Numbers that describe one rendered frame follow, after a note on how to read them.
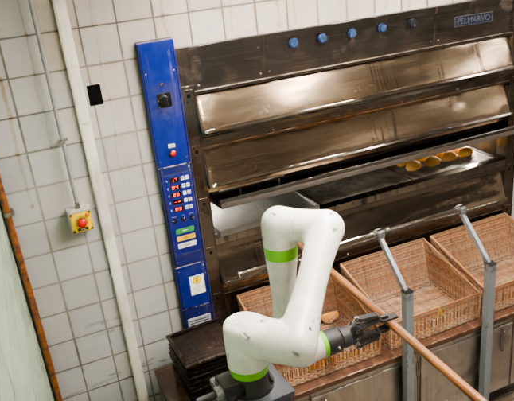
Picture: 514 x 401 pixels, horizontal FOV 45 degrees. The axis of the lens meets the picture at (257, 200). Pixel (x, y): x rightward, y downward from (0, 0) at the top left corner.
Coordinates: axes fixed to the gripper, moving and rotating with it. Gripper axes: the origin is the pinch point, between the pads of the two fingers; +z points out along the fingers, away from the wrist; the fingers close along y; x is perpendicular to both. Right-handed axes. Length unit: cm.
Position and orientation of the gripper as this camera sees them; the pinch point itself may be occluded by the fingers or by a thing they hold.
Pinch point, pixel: (387, 321)
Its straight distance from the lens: 234.1
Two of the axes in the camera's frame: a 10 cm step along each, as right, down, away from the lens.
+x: 3.8, 3.2, -8.7
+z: 9.2, -2.3, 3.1
